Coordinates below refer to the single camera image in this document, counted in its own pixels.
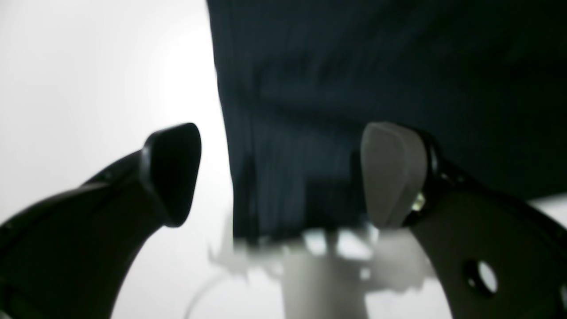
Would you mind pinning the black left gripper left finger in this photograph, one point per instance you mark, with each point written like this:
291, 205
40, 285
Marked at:
67, 256

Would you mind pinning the black T-shirt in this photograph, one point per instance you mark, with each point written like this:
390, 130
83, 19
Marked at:
298, 80

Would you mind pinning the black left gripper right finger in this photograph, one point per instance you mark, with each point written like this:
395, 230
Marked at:
495, 256

